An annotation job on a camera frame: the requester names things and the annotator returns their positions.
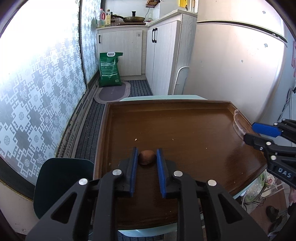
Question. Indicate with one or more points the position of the small brown round nut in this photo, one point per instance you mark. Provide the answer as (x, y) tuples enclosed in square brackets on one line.
[(146, 157)]

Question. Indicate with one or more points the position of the white folded chair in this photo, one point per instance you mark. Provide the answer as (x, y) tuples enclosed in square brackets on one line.
[(181, 78)]

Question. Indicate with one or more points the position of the frying pan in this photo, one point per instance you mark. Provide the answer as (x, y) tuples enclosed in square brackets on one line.
[(131, 19)]

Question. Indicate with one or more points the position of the white kitchen cabinet front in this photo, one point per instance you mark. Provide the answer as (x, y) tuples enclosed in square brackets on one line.
[(170, 41)]

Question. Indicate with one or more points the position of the yellow cutting board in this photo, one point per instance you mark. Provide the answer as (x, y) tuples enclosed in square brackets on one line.
[(183, 3)]

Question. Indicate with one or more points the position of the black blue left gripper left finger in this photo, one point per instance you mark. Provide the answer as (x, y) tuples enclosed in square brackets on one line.
[(128, 167)]

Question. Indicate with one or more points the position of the patterned glass sliding door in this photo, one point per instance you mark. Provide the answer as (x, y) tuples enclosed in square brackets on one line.
[(48, 61)]

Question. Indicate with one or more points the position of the white corner kitchen cabinet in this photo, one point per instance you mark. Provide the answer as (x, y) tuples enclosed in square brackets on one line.
[(129, 40)]

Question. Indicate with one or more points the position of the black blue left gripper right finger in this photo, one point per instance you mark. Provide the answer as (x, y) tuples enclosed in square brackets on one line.
[(168, 186)]

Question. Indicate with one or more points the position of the oil bottle red cap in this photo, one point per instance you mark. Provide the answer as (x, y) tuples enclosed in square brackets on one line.
[(101, 18)]

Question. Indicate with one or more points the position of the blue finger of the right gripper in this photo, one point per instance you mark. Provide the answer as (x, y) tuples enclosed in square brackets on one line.
[(268, 130)]

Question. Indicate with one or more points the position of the yellow oil bottle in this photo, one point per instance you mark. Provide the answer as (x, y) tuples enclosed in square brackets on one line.
[(108, 18)]

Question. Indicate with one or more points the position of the dark striped floor carpet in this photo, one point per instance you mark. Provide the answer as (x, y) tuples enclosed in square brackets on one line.
[(87, 141)]

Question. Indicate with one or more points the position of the wall spice rack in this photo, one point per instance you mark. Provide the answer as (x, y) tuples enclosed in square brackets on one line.
[(152, 3)]

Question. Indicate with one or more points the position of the green rice bag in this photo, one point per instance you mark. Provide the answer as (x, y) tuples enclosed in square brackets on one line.
[(109, 72)]

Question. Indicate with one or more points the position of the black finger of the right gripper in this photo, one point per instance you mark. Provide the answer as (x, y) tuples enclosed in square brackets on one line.
[(257, 142)]

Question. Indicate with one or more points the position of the oval grey floor mat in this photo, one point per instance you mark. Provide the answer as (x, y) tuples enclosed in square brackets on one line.
[(112, 93)]

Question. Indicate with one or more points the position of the brown wooden tray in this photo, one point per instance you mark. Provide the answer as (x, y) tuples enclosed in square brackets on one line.
[(180, 157)]

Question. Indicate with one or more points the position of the beige refrigerator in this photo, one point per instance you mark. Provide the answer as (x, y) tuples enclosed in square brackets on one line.
[(239, 55)]

